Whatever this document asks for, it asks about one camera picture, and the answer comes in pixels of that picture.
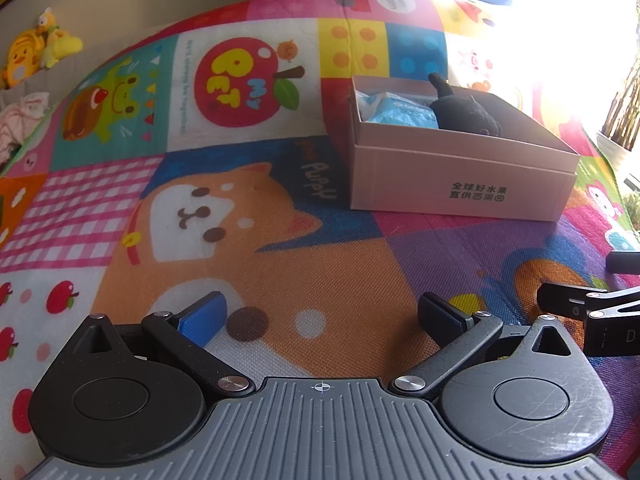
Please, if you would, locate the black plush toy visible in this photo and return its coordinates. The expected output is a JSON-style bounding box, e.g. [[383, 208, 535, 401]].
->
[[427, 72, 506, 137]]

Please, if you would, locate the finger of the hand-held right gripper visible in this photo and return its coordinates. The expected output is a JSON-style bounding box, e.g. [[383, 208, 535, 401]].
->
[[605, 249, 640, 275], [538, 282, 640, 319]]

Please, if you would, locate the yellow duck plush toy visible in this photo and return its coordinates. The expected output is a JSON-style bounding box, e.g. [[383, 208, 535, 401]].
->
[[36, 7, 85, 70]]

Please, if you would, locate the grey sofa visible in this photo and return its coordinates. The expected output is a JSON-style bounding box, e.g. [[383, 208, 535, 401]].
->
[[0, 42, 108, 111]]

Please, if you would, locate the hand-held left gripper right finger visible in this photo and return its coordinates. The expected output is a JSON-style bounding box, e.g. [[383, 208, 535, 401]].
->
[[389, 291, 573, 402]]

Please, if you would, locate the yellow tiger plush toy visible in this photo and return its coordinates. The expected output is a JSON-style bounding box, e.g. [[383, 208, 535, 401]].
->
[[0, 27, 44, 90]]

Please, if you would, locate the blue white tissue pack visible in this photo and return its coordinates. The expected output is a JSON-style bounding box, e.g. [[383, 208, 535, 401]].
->
[[357, 91, 441, 131]]

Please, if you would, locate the pink cardboard box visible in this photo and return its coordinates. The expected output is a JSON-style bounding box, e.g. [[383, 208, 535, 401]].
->
[[348, 75, 581, 223]]

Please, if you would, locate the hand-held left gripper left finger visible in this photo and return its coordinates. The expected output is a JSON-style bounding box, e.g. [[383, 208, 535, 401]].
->
[[60, 290, 256, 401]]

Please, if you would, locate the bamboo plant in white pot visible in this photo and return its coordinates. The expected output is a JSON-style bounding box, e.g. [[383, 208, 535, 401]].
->
[[595, 50, 640, 166]]

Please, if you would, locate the colourful cartoon play mat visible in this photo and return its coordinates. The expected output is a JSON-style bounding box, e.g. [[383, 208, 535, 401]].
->
[[0, 0, 640, 480]]

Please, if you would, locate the pink patterned cloth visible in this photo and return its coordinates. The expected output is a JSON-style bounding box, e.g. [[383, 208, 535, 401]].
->
[[0, 91, 52, 161]]

